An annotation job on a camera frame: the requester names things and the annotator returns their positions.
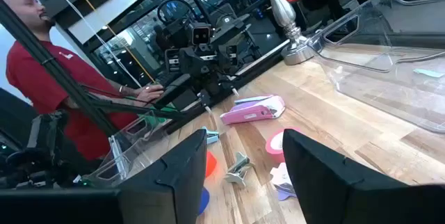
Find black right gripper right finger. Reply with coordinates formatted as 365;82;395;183
282;128;445;224

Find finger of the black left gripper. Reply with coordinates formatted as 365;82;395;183
227;83;241;99
196;90;213;114

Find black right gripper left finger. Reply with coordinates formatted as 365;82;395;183
119;128;209;224

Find pink stapler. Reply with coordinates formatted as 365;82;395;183
220;94;286;126

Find purple tape roll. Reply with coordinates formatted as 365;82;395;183
197;186;211;216

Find purple staple remover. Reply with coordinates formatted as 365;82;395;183
269;163;297;202

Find red tape roll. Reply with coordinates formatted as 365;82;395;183
204;150;218;179

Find pink tape roll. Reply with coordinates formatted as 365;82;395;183
265;127;302;165

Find silver staple remover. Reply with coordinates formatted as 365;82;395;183
224;152;254;189

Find clear plastic bin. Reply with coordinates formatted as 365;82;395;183
81;111;175;187
307;0;445;134

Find silver table lamp white shade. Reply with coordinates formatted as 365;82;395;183
259;0;316;66

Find black equipment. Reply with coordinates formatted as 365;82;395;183
0;109;91;190

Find person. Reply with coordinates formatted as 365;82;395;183
0;0;165;162

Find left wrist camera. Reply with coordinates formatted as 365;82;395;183
190;23;212;47

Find white cord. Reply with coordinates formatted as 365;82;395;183
43;0;143;88

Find yellow cord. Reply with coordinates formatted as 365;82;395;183
64;0;156;83

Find black aluminium frame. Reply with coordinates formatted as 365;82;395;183
0;0;291;138

